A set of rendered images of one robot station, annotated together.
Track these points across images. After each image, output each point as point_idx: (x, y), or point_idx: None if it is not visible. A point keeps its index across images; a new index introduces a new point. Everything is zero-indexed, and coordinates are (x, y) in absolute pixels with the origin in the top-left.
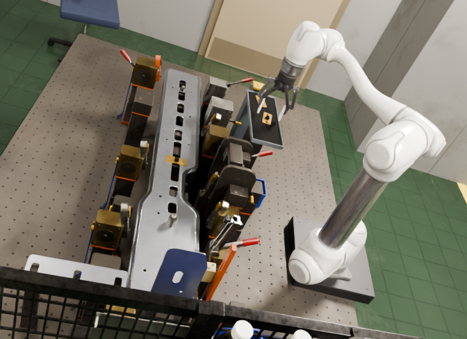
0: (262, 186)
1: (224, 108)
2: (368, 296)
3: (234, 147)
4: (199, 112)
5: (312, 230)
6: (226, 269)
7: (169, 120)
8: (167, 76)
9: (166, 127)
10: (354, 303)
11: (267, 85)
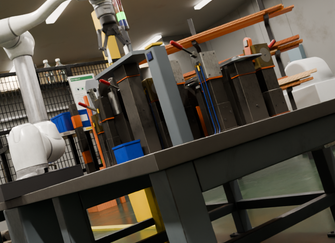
0: (96, 99)
1: None
2: None
3: None
4: (189, 78)
5: (54, 123)
6: (86, 109)
7: (195, 82)
8: (247, 59)
9: (190, 85)
10: (3, 201)
11: (121, 33)
